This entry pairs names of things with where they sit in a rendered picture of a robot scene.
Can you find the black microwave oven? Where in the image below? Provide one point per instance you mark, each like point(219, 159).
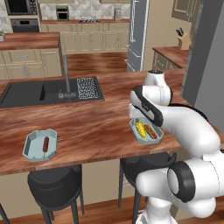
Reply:
point(21, 7)

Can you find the grey tupperware container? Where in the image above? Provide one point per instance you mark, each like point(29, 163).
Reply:
point(35, 147)
point(145, 139)

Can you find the brown corn dog on stick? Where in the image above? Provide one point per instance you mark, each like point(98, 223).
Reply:
point(45, 144)

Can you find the beige island cupboards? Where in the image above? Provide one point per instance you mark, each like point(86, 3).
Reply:
point(29, 62)

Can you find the green toaster oven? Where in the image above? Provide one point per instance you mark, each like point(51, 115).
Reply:
point(62, 13)

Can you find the hot dog in bun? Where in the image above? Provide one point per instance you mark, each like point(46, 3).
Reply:
point(150, 131)

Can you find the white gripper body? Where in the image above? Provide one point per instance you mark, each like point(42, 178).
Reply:
point(133, 112)

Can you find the black bar stool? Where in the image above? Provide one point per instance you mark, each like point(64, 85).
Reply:
point(55, 186)
point(145, 164)

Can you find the large grey fridge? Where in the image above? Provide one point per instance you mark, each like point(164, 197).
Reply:
point(207, 58)

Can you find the beige wall cupboards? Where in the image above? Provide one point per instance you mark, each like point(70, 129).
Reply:
point(186, 11)

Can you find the beige cupboard run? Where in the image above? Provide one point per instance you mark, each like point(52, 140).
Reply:
point(87, 36)

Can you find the yellow corn cob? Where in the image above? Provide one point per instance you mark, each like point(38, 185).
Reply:
point(140, 129)

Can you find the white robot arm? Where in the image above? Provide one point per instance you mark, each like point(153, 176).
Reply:
point(189, 131)

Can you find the potted plant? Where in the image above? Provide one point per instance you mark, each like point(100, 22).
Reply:
point(2, 35)

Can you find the black built-in oven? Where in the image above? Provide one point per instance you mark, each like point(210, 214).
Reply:
point(25, 25)

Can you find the grey tap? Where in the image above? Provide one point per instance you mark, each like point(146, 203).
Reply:
point(67, 75)

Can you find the wooden knife block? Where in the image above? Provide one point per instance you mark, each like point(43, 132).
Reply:
point(183, 40)

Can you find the black sink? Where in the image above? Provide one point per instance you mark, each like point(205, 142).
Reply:
point(32, 92)

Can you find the black hob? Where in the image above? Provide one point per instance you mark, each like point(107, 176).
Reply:
point(88, 20)

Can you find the beige cupboards with wooden top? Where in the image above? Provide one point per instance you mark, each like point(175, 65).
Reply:
point(167, 59)

